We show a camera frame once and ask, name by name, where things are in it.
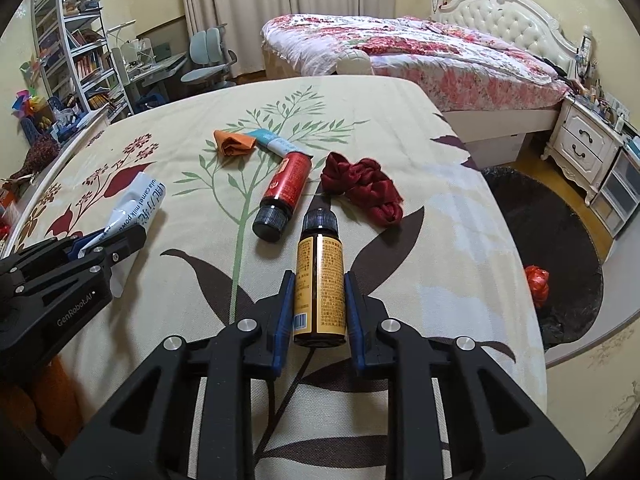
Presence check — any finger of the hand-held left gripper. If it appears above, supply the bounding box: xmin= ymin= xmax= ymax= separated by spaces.
xmin=0 ymin=232 xmax=107 ymax=286
xmin=15 ymin=224 xmax=148 ymax=306

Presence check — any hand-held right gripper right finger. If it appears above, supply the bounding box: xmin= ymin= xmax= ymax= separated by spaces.
xmin=344 ymin=271 xmax=586 ymax=480

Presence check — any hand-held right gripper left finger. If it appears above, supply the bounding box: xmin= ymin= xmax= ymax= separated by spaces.
xmin=55 ymin=270 xmax=296 ymax=480

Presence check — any white packet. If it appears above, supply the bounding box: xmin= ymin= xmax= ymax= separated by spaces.
xmin=82 ymin=171 xmax=166 ymax=301

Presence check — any brown bottle with yellow label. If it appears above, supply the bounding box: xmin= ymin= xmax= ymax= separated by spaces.
xmin=292 ymin=208 xmax=347 ymax=348

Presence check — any trash bin with black bag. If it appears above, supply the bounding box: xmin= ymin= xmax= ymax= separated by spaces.
xmin=480 ymin=166 xmax=606 ymax=353

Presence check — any floral tablecloth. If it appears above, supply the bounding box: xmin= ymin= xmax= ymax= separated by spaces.
xmin=15 ymin=74 xmax=548 ymax=480

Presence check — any blue plastic basket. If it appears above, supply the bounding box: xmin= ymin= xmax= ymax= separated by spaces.
xmin=20 ymin=110 xmax=53 ymax=141

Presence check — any brown bottle with red label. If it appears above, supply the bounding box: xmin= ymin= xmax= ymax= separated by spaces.
xmin=251 ymin=152 xmax=313 ymax=241

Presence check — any dark red crumpled cloth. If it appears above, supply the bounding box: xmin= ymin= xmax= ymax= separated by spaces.
xmin=320 ymin=152 xmax=405 ymax=226

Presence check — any orange crumpled wrapper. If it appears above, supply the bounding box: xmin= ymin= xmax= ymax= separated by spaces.
xmin=212 ymin=130 xmax=256 ymax=157

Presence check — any blue and white tube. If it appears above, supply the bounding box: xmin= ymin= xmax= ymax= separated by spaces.
xmin=245 ymin=128 xmax=313 ymax=157

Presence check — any white bookshelf with books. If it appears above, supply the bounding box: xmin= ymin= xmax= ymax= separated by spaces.
xmin=31 ymin=0 xmax=135 ymax=121

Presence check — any white study desk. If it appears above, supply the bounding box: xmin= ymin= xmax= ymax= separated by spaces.
xmin=107 ymin=40 xmax=188 ymax=116

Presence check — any grey desk chair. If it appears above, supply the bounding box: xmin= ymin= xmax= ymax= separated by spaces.
xmin=181 ymin=27 xmax=238 ymax=93

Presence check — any white storage box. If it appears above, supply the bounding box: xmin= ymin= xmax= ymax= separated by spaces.
xmin=470 ymin=132 xmax=531 ymax=163

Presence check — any pink floral quilt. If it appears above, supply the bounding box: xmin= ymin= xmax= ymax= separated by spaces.
xmin=261 ymin=14 xmax=571 ymax=113

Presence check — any white carved nightstand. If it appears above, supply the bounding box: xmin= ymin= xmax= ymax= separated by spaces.
xmin=542 ymin=95 xmax=626 ymax=206

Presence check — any clear plastic drawer unit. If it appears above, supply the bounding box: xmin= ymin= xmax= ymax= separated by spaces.
xmin=590 ymin=147 xmax=640 ymax=238

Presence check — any clutter of small bottles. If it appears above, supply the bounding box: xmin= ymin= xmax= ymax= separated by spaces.
xmin=570 ymin=60 xmax=631 ymax=126

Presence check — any white bed with tufted headboard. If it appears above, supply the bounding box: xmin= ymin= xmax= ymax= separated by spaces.
xmin=262 ymin=0 xmax=581 ymax=158

